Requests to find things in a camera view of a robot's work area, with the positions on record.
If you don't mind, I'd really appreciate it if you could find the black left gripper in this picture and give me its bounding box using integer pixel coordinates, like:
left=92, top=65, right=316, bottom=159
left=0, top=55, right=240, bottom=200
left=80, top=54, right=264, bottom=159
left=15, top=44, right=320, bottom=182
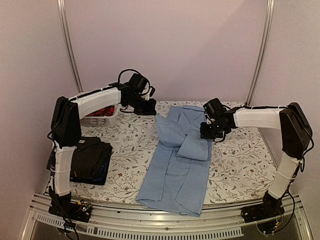
left=126, top=94, right=156, bottom=116

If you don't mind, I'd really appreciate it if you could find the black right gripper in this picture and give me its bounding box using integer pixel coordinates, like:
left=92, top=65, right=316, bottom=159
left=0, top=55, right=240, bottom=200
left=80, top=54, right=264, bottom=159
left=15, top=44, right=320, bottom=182
left=201, top=120, right=228, bottom=140

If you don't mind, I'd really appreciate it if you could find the light blue long sleeve shirt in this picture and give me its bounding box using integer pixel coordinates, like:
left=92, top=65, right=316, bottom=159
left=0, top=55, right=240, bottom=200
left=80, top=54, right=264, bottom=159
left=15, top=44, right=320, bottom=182
left=136, top=105, right=213, bottom=217

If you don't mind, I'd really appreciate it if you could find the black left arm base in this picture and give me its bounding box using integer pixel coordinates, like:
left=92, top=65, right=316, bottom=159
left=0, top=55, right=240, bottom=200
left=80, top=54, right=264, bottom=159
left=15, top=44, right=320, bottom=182
left=48, top=194, right=92, bottom=223

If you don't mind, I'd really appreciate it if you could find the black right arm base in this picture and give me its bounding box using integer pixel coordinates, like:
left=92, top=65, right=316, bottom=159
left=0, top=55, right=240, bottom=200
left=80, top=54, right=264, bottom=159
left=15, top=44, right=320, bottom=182
left=240, top=191, right=285, bottom=235

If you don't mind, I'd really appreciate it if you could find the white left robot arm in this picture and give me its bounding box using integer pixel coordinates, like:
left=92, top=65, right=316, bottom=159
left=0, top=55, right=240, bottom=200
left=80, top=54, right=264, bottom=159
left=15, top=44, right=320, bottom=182
left=47, top=83, right=157, bottom=197

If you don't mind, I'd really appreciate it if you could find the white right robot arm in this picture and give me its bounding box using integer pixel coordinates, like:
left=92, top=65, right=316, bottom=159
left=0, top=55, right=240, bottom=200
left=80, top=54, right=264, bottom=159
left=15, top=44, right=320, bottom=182
left=200, top=98, right=314, bottom=218

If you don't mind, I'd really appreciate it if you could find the red black patterned shirt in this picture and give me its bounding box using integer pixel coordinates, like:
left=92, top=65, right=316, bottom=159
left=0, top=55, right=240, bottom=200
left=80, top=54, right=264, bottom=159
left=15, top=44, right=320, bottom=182
left=87, top=105, right=115, bottom=117

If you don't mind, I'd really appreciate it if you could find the floral patterned table cloth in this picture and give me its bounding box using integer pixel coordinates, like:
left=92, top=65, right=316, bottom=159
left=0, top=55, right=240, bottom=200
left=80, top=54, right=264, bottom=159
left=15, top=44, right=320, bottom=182
left=69, top=111, right=277, bottom=205

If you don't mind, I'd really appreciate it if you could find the white plastic laundry basket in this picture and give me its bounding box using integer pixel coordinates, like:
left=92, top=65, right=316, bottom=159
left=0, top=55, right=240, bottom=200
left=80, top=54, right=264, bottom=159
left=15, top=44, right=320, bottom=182
left=80, top=105, right=120, bottom=127

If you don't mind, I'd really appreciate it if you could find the black pinstriped folded shirt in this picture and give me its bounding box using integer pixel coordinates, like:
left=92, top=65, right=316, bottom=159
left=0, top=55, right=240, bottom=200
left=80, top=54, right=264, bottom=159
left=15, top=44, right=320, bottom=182
left=70, top=136, right=113, bottom=179

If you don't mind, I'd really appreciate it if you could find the dark blue folded shirt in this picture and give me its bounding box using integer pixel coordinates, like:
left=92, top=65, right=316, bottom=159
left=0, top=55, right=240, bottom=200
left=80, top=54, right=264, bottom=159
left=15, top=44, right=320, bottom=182
left=69, top=160, right=110, bottom=186

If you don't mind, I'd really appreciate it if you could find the perforated metal front panel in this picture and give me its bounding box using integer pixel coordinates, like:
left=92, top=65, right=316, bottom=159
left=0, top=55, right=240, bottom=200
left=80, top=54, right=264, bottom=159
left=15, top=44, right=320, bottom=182
left=34, top=212, right=244, bottom=239

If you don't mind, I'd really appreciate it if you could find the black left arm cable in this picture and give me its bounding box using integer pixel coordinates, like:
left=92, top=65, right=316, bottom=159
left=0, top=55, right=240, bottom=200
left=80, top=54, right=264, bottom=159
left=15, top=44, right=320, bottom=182
left=117, top=68, right=156, bottom=113

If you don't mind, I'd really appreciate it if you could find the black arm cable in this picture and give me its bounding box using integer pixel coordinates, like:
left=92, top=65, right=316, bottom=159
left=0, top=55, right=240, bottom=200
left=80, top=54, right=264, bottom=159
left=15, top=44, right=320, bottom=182
left=284, top=139, right=315, bottom=233
left=117, top=68, right=156, bottom=113

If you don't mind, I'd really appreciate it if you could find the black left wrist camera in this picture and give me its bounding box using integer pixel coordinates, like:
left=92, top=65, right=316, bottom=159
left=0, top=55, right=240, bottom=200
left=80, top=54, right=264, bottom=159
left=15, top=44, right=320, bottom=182
left=128, top=73, right=151, bottom=96

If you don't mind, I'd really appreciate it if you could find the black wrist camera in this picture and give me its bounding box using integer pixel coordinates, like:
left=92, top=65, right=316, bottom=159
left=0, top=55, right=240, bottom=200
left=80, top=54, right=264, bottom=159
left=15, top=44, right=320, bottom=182
left=128, top=73, right=151, bottom=96
left=203, top=98, right=228, bottom=122

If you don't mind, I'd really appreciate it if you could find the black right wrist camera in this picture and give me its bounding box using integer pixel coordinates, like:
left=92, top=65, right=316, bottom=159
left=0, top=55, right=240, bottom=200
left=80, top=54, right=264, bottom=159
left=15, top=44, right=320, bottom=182
left=203, top=98, right=228, bottom=122

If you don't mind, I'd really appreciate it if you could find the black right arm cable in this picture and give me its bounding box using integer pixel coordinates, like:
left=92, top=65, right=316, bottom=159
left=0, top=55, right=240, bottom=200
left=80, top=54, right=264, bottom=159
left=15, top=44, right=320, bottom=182
left=284, top=139, right=315, bottom=233

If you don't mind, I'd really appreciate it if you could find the aluminium front rail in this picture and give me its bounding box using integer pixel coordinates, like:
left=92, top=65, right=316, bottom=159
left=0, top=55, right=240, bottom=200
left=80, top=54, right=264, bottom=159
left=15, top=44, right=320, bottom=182
left=28, top=192, right=303, bottom=229

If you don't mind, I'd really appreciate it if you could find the left aluminium frame post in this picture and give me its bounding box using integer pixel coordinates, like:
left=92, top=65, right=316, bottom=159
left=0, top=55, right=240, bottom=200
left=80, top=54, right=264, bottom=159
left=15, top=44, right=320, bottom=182
left=56, top=0, right=83, bottom=93

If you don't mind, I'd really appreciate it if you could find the aluminium frame post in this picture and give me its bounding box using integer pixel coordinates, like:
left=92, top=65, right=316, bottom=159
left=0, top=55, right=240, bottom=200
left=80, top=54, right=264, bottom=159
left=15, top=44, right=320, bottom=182
left=245, top=0, right=275, bottom=106
left=56, top=0, right=83, bottom=93

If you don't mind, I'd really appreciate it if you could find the right aluminium frame post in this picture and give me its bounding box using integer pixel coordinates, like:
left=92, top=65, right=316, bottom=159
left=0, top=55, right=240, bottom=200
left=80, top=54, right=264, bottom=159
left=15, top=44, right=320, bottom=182
left=245, top=0, right=275, bottom=106

